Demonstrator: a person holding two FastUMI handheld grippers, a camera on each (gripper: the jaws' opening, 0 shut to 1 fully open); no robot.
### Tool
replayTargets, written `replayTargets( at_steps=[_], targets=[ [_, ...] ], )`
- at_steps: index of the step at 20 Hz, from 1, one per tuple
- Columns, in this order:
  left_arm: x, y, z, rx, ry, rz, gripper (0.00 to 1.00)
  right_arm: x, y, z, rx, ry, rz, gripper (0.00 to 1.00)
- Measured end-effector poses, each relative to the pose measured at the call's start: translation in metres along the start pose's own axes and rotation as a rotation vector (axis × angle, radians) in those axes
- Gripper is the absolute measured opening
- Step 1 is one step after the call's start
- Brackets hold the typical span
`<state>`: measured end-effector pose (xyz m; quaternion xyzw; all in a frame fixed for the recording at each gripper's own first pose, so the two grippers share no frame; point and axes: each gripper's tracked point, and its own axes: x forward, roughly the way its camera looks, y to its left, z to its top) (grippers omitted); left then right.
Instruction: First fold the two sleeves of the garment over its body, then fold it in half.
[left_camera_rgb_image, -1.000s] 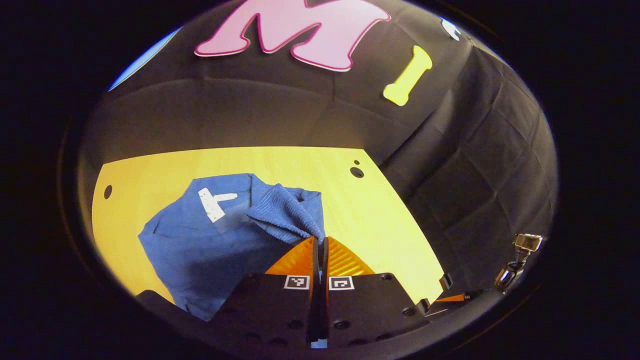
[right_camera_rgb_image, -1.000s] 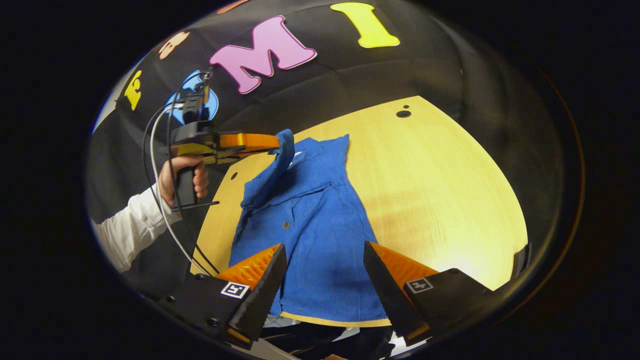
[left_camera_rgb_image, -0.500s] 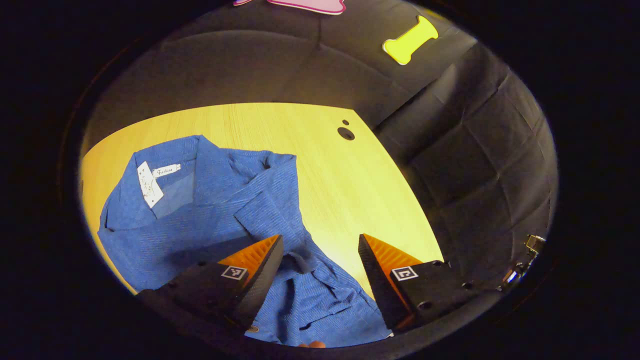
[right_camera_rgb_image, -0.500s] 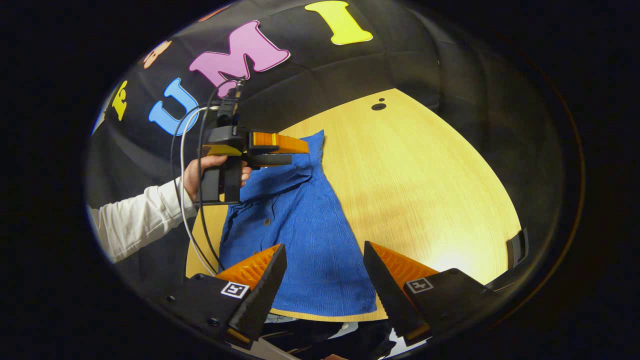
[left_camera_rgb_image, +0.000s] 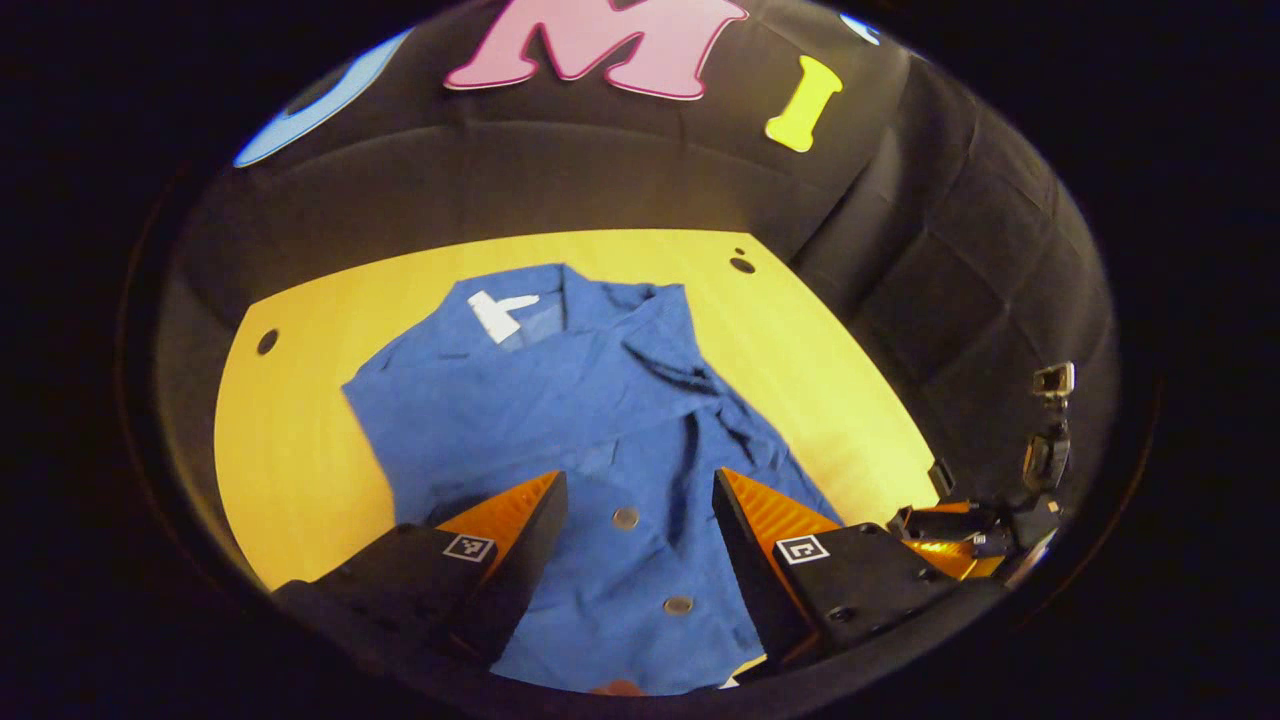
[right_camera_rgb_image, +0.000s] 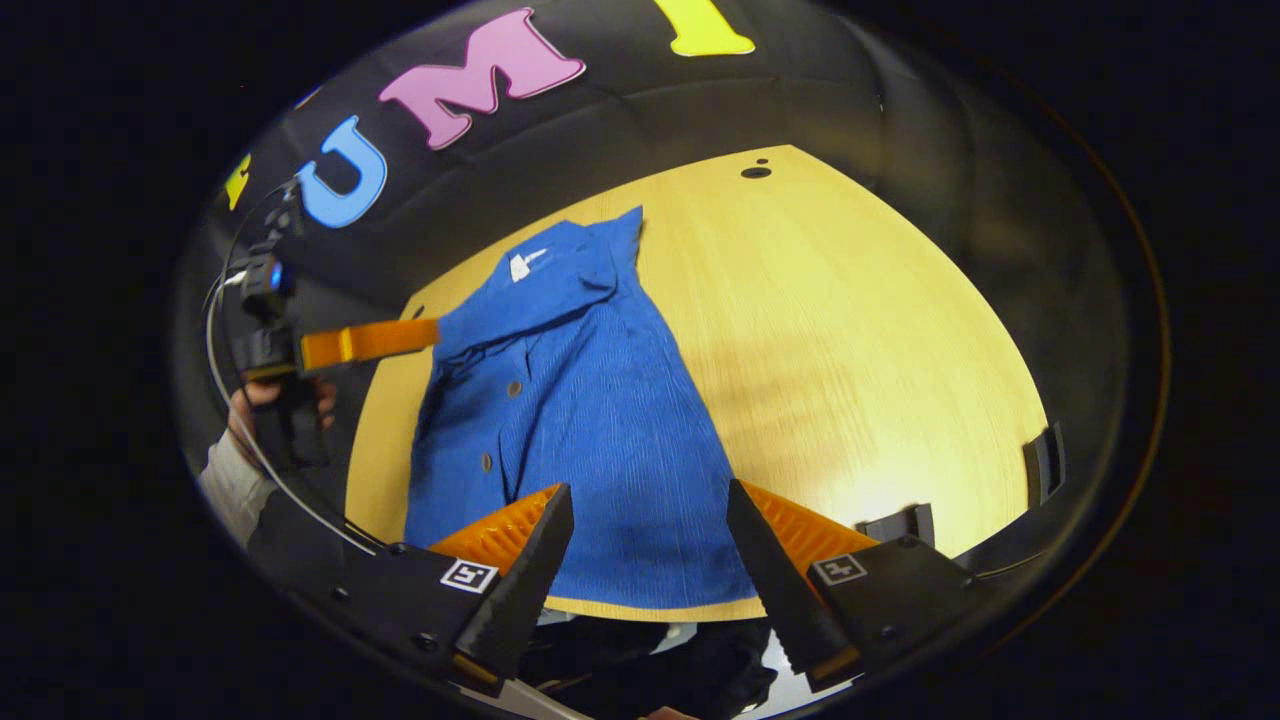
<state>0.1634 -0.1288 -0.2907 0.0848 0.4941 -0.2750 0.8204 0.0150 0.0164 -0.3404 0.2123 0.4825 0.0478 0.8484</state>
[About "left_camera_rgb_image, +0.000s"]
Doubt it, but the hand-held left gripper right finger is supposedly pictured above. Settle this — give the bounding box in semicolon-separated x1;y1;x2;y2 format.
711;467;1004;669

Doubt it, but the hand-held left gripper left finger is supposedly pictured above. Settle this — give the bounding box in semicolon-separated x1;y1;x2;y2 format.
272;470;570;663

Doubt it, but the blue button shirt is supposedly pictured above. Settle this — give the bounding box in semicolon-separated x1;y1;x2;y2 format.
342;263;846;696

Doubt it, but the black backdrop cloth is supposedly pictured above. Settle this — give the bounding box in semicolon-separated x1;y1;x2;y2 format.
150;0;1121;561

